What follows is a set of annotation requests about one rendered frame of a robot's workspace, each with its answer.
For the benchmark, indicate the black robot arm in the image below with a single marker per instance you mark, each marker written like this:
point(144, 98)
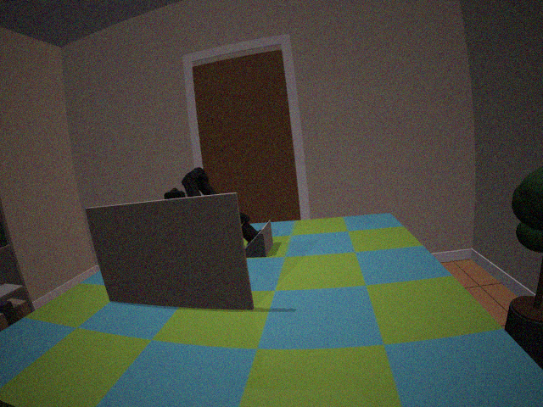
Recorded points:
point(196, 180)

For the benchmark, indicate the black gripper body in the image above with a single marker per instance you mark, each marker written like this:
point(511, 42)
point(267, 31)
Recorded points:
point(169, 195)

